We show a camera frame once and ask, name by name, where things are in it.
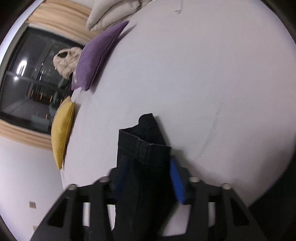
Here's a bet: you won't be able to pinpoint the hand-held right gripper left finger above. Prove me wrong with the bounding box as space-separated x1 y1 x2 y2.
30 161 128 241

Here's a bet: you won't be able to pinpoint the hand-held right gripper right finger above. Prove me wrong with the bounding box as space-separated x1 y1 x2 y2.
169 156 266 241

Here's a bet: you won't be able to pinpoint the black pants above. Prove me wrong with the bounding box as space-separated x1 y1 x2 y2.
112 113 173 241

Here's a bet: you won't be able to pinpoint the yellow cushion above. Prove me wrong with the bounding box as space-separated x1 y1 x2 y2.
51 95 75 170

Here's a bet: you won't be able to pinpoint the purple cloth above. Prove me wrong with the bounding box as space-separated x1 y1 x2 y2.
71 20 129 91

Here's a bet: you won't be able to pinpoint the beige puffer jacket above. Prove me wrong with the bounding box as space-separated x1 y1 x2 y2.
53 47 83 79

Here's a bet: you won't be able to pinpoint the dark window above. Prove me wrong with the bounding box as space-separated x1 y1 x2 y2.
0 27 86 135

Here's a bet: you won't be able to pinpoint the beige duvet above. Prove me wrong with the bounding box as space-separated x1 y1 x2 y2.
86 0 153 32

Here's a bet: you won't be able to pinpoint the wooden window frame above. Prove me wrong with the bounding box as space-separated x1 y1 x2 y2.
0 0 93 151

